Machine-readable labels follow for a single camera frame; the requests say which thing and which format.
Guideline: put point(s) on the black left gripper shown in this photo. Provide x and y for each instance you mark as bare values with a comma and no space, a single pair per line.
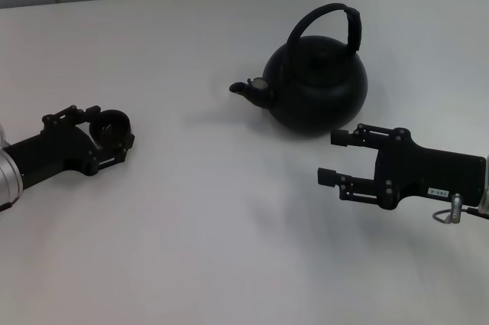
49,156

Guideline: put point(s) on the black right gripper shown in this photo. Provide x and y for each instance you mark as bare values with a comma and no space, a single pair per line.
431,177

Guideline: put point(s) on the small dark teacup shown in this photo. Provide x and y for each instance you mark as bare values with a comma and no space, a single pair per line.
111,128

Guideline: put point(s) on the black round teapot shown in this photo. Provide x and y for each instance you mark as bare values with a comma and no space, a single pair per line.
321,88

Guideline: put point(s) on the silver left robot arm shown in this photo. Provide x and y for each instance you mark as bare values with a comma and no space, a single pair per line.
8,179

